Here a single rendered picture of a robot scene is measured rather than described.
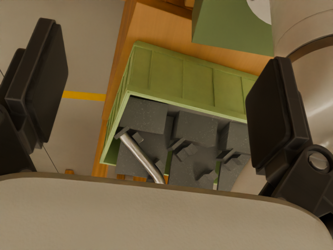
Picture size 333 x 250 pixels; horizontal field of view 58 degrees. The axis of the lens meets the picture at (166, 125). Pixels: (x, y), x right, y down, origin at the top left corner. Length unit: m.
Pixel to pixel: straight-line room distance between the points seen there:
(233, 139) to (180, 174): 0.20
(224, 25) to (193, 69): 0.26
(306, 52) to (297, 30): 0.04
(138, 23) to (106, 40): 1.16
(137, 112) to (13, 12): 1.26
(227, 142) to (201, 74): 0.26
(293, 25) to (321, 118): 0.12
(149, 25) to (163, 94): 0.18
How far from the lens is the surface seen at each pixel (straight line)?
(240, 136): 0.99
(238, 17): 0.56
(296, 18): 0.38
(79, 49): 2.01
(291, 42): 0.37
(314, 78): 0.32
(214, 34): 0.58
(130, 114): 0.87
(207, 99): 0.76
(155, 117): 0.88
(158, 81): 0.73
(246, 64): 0.87
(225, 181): 1.02
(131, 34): 0.79
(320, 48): 0.34
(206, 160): 0.99
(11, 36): 2.12
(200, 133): 0.93
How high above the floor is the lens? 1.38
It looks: 33 degrees down
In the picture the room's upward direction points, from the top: 177 degrees counter-clockwise
